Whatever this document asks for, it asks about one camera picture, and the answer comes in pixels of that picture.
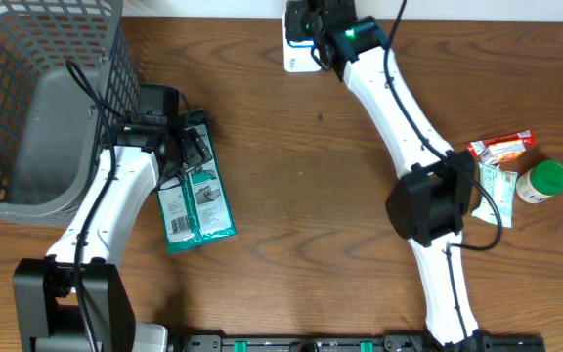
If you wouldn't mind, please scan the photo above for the orange small box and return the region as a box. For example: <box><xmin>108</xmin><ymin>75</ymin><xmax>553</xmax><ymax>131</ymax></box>
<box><xmin>480</xmin><ymin>140</ymin><xmax>526</xmax><ymax>165</ymax></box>

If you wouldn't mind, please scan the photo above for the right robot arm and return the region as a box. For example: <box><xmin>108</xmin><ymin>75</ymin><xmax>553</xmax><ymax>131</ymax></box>
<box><xmin>282</xmin><ymin>0</ymin><xmax>484</xmax><ymax>351</ymax></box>

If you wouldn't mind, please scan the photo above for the large green box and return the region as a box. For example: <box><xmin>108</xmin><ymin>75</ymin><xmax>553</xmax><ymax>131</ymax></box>
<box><xmin>158</xmin><ymin>109</ymin><xmax>237</xmax><ymax>254</ymax></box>

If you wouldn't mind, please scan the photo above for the red stick sachet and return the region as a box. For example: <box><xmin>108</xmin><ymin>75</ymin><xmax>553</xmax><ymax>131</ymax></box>
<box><xmin>466</xmin><ymin>129</ymin><xmax>537</xmax><ymax>156</ymax></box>

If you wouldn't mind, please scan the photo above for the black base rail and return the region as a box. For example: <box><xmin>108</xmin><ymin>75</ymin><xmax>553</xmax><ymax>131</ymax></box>
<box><xmin>167</xmin><ymin>334</ymin><xmax>546</xmax><ymax>352</ymax></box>

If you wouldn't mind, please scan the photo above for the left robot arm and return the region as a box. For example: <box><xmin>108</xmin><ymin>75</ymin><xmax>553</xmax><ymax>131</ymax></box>
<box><xmin>13</xmin><ymin>83</ymin><xmax>211</xmax><ymax>351</ymax></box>

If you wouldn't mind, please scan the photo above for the green lid jar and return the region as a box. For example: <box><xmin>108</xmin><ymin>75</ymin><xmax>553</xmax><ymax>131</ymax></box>
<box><xmin>515</xmin><ymin>160</ymin><xmax>563</xmax><ymax>203</ymax></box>

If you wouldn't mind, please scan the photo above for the teal snack packet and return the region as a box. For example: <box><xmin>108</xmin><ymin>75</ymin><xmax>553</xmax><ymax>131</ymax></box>
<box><xmin>472</xmin><ymin>163</ymin><xmax>518</xmax><ymax>228</ymax></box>

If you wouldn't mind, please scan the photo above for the grey plastic mesh basket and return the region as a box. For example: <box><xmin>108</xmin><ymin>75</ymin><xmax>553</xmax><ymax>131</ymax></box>
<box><xmin>0</xmin><ymin>0</ymin><xmax>139</xmax><ymax>226</ymax></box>

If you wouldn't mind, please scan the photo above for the left black cable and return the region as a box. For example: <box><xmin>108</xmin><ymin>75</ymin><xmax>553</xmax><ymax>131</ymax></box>
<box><xmin>65</xmin><ymin>59</ymin><xmax>126</xmax><ymax>352</ymax></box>

